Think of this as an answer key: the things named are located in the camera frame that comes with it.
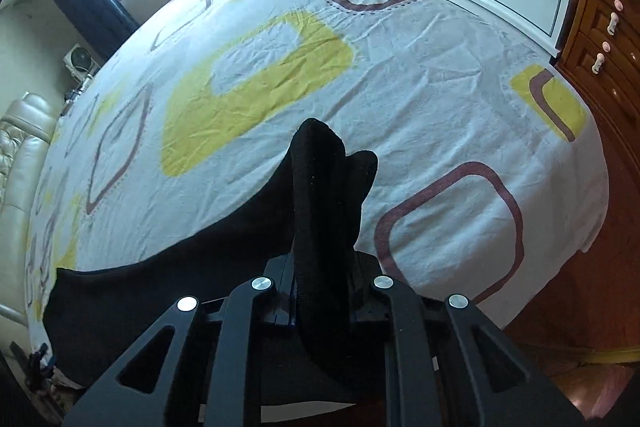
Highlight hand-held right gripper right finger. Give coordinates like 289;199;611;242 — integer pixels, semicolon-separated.
350;252;587;427

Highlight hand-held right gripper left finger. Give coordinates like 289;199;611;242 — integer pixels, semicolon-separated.
62;257;301;427

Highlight black pants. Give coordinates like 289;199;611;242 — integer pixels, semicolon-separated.
42;118;401;408

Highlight patterned white bed sheet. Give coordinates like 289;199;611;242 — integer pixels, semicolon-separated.
25;0;612;360

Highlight beige leather headboard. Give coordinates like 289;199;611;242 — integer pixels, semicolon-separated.
0;92;62;323

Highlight white round fan heater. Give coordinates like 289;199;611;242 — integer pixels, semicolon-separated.
62;44;102;81

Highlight brown wooden cabinet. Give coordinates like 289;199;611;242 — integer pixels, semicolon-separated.
554;0;640;172

